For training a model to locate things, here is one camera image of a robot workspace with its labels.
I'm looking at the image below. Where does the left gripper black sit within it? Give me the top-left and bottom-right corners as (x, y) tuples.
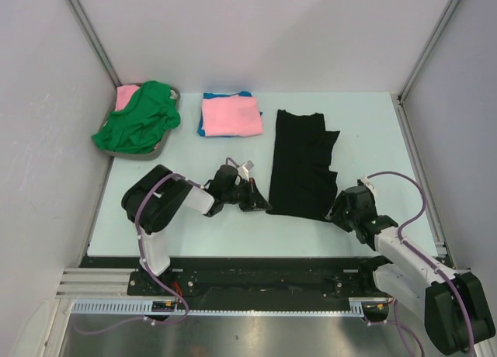
(222, 178), (271, 213)

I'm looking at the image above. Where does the black polo shirt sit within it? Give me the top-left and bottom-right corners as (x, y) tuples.
(267, 109), (340, 221)

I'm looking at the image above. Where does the grey laundry tray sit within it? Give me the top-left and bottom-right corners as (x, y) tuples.
(101, 83), (182, 161)

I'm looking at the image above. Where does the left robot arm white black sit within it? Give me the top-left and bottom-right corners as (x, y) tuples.
(121, 160), (272, 295)

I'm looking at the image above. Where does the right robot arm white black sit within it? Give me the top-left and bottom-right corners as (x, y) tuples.
(325, 185), (496, 355)

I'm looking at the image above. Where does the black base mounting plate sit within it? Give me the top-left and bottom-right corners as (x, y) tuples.
(81, 256), (389, 313)

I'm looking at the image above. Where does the folded pink t shirt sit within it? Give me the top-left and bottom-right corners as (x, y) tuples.
(200, 95), (265, 137)

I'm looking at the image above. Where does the green t shirt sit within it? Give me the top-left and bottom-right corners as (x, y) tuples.
(91, 80), (182, 154)

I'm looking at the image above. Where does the pink t shirt in tray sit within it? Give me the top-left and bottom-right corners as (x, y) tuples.
(114, 85), (140, 111)

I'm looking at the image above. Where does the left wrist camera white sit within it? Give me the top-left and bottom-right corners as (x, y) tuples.
(225, 157), (254, 181)

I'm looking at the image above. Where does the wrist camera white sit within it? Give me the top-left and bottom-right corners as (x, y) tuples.
(357, 176), (377, 197)
(225, 157), (254, 181)

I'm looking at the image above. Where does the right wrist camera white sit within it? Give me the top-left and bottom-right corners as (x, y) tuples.
(357, 176), (377, 197)

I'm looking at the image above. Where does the grey slotted cable duct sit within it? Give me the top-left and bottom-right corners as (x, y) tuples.
(71, 297), (393, 318)

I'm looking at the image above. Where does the right aluminium frame post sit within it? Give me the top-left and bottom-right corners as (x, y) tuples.
(398, 0), (471, 102)

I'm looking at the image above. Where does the aluminium frame post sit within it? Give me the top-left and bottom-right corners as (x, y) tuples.
(65, 0), (122, 88)
(398, 0), (471, 102)

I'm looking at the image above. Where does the left aluminium frame post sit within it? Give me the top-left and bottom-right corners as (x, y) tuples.
(65, 0), (122, 88)

